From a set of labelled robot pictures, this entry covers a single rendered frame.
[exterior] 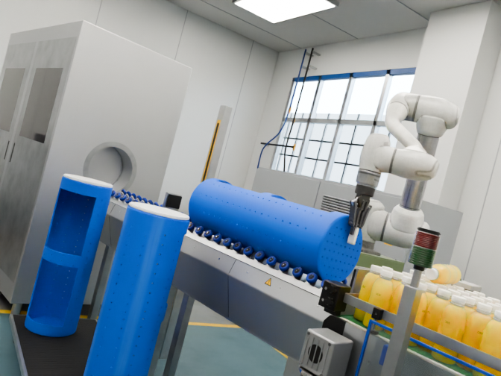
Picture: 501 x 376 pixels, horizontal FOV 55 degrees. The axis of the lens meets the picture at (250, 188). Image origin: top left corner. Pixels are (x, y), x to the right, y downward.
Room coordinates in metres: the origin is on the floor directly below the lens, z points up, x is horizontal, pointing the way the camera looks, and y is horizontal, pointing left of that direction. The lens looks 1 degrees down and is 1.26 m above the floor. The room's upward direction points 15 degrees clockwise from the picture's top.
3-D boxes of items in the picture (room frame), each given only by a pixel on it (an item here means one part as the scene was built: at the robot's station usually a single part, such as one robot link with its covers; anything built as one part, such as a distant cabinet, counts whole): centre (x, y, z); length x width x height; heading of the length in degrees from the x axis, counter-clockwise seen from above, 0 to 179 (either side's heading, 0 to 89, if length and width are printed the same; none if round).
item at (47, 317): (2.75, 0.92, 0.59); 0.28 x 0.28 x 0.88
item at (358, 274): (1.81, -0.49, 0.99); 0.10 x 0.02 x 0.12; 133
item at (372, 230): (2.50, -0.64, 1.23); 0.18 x 0.16 x 0.22; 70
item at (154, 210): (2.15, 0.37, 1.03); 0.28 x 0.28 x 0.01
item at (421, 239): (1.28, -0.49, 1.23); 0.06 x 0.06 x 0.04
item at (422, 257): (1.28, -0.49, 1.18); 0.06 x 0.06 x 0.05
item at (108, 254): (3.34, 0.85, 0.31); 0.06 x 0.06 x 0.63; 43
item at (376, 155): (1.89, -0.45, 1.50); 0.13 x 0.11 x 0.16; 70
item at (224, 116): (3.12, 0.29, 0.85); 0.06 x 0.06 x 1.70; 43
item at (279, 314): (2.57, 0.22, 0.79); 2.17 x 0.29 x 0.34; 43
